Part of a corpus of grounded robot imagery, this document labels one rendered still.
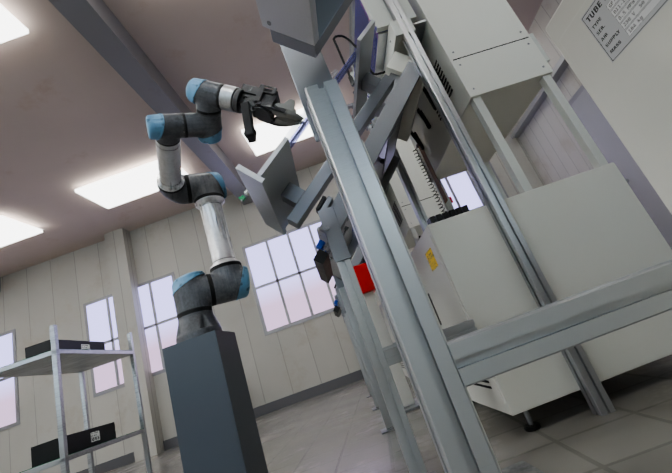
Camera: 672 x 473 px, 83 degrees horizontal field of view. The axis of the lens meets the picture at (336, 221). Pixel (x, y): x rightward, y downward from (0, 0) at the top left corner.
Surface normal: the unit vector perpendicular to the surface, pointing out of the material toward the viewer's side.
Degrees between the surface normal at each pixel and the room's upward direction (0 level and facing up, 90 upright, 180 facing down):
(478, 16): 90
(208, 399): 90
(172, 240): 90
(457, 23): 90
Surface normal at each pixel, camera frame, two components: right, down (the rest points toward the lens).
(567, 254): -0.04, -0.33
